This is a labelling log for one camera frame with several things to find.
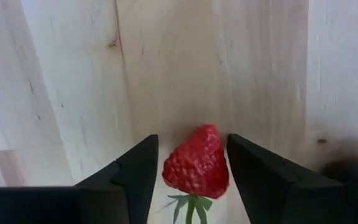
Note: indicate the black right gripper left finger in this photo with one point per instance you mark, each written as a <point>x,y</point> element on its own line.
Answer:
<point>135,193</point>

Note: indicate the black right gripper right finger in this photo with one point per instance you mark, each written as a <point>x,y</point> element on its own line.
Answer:
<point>269,193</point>

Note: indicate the red strawberry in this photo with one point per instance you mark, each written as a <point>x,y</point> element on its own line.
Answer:
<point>197,168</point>

